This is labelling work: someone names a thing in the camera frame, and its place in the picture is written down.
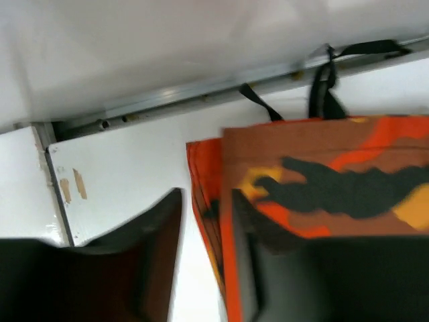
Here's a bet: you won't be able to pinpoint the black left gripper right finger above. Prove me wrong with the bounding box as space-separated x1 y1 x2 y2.
232 190 428 321

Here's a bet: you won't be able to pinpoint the aluminium back rail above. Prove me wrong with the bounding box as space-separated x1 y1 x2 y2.
50 34 429 142

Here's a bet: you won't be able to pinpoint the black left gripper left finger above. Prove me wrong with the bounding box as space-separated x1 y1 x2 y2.
1 188 182 321

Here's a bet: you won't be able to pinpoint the orange camouflage trousers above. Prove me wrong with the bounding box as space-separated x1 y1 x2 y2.
185 39 429 322

